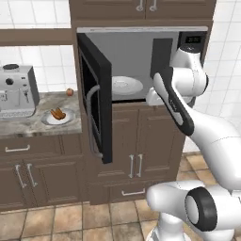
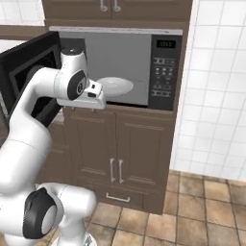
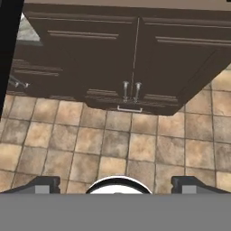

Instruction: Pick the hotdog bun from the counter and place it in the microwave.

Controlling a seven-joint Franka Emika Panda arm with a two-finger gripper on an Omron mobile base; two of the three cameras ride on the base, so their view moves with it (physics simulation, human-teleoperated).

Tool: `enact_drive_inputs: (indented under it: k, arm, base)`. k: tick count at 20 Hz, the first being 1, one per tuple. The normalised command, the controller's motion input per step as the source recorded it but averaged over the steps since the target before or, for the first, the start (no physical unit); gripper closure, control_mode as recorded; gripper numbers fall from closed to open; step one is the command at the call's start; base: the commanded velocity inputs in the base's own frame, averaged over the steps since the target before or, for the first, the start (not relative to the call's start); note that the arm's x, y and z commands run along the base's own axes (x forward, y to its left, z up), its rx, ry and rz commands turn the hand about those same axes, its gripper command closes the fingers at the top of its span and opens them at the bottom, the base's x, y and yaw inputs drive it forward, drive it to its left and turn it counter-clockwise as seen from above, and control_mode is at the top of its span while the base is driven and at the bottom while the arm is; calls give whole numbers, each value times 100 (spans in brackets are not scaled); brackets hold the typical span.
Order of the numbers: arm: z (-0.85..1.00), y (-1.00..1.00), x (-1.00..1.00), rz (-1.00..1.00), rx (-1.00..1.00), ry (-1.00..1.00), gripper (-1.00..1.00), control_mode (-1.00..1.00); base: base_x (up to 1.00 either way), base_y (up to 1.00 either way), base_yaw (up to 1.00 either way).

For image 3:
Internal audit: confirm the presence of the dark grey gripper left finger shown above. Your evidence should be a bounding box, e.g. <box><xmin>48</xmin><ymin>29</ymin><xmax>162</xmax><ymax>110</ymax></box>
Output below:
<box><xmin>0</xmin><ymin>175</ymin><xmax>62</xmax><ymax>195</ymax></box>

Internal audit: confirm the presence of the dark brown drawer front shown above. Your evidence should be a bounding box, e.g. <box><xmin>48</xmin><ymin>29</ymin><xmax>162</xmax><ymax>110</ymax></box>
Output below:
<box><xmin>83</xmin><ymin>95</ymin><xmax>185</xmax><ymax>117</ymax></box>

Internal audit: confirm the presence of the dark brown cupboard door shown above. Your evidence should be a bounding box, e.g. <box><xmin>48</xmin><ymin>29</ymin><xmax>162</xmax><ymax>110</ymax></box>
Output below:
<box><xmin>22</xmin><ymin>11</ymin><xmax>140</xmax><ymax>103</ymax></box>
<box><xmin>131</xmin><ymin>16</ymin><xmax>231</xmax><ymax>106</ymax></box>

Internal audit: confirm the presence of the silver bar door handle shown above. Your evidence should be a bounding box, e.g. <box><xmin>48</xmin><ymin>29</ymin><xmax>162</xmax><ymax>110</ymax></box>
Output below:
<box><xmin>122</xmin><ymin>80</ymin><xmax>131</xmax><ymax>102</ymax></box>
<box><xmin>133</xmin><ymin>81</ymin><xmax>143</xmax><ymax>103</ymax></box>

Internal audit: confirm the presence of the dark brown side cupboard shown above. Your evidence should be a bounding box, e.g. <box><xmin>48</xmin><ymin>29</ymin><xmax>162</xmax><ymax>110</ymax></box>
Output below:
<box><xmin>6</xmin><ymin>42</ymin><xmax>88</xmax><ymax>101</ymax></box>

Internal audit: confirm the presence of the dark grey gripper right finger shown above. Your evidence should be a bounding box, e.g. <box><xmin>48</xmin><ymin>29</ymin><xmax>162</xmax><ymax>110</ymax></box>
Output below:
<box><xmin>171</xmin><ymin>175</ymin><xmax>231</xmax><ymax>195</ymax></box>

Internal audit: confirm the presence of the silver drawer handle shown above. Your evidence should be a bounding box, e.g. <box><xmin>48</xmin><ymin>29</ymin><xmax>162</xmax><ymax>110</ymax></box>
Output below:
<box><xmin>116</xmin><ymin>105</ymin><xmax>143</xmax><ymax>114</ymax></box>

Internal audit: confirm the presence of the white and black round object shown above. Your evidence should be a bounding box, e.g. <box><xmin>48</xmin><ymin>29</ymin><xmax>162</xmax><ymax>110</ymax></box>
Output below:
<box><xmin>85</xmin><ymin>175</ymin><xmax>153</xmax><ymax>195</ymax></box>

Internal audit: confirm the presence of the silver side cupboard handle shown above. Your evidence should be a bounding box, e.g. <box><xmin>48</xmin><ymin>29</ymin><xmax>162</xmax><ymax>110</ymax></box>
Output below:
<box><xmin>8</xmin><ymin>75</ymin><xmax>31</xmax><ymax>89</ymax></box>

